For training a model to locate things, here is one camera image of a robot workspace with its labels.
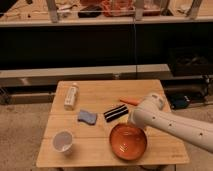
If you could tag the white paper cup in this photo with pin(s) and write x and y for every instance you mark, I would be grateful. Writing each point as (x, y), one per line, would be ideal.
(62, 142)

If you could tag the blue sponge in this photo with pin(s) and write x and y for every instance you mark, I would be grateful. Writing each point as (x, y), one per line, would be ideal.
(87, 117)

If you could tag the wooden table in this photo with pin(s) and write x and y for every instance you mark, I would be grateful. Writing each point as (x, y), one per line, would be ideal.
(91, 142)

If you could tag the white plastic bottle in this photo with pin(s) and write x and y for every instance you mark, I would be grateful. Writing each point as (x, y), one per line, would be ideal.
(71, 96)

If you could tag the black object on floor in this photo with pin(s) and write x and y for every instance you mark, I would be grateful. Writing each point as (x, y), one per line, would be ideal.
(178, 102)

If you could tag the orange ceramic bowl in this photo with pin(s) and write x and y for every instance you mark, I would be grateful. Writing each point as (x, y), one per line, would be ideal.
(127, 141)

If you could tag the orange toy carrot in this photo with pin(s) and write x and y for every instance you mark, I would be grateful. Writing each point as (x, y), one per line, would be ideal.
(129, 101)

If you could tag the red cloth in background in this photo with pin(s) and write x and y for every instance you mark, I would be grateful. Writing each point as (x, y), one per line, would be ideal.
(117, 8)

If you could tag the black white striped block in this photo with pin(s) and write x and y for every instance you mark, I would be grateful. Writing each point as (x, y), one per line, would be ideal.
(116, 112)

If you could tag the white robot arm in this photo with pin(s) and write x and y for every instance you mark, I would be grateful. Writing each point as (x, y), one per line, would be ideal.
(149, 112)

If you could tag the long wooden bench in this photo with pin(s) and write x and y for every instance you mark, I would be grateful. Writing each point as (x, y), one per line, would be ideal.
(51, 76)

